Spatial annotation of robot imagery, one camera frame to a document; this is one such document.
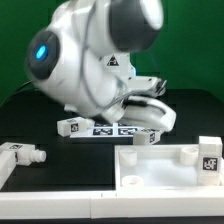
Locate white fence bar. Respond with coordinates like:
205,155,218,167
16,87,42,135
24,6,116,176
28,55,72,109
0,151,16,190
0,187,224,220

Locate white left fence bar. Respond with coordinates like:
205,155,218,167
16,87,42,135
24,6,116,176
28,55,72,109
0,151,16,190

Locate black cables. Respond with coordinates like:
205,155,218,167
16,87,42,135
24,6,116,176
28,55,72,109
0,79,34,108

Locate marker tag sheet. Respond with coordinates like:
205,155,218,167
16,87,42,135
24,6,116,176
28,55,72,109
70,123,142,138

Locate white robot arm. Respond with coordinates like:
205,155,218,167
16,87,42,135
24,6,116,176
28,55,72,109
25,0,176,132

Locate white front fence bar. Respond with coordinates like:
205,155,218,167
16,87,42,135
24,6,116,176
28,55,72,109
0,187,224,220

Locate white square table top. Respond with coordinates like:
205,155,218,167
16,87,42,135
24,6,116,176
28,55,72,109
115,144,224,192

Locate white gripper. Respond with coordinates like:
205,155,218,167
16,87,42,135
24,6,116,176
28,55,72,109
113,75,178,133

